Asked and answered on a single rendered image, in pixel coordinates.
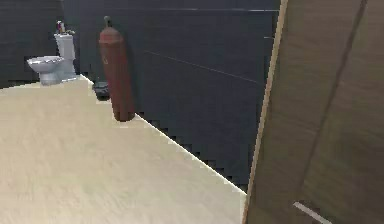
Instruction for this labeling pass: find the red gas cylinder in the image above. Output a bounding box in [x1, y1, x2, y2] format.
[98, 15, 137, 123]

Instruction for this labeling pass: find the small black bin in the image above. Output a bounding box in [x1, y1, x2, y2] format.
[92, 81, 111, 102]

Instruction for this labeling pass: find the brown wooden door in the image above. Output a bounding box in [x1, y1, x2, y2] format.
[241, 0, 384, 224]

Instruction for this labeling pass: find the white toilet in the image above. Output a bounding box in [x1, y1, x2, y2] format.
[26, 32, 78, 87]

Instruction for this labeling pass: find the silver door handle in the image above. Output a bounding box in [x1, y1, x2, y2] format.
[292, 201, 333, 224]

